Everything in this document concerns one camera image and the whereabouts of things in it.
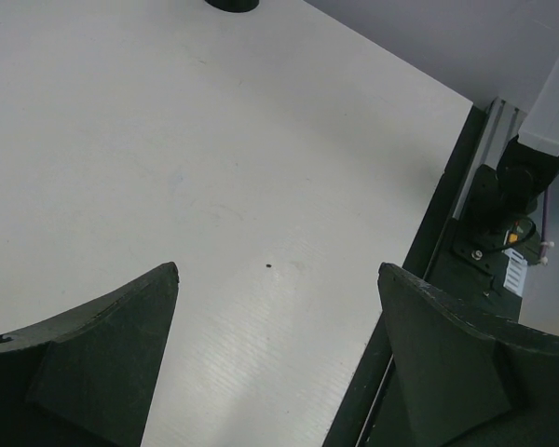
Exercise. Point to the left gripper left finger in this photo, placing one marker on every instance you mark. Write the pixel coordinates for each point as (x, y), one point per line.
(87, 376)

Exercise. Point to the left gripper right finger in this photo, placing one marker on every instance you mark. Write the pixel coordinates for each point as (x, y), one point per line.
(468, 377)

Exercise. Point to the black phone stand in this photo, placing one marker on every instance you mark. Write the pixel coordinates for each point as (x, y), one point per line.
(234, 6)

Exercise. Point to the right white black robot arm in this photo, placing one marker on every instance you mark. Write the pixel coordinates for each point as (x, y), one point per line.
(525, 167)

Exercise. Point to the right orange connector board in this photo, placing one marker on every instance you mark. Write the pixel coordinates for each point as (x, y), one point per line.
(521, 231)

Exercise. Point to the right white slotted cable duct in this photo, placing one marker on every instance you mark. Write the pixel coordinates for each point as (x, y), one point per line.
(516, 272)

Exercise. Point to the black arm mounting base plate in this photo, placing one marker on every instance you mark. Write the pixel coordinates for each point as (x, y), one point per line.
(374, 411)

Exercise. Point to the aluminium front rail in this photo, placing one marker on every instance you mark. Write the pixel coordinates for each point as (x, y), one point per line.
(502, 124)

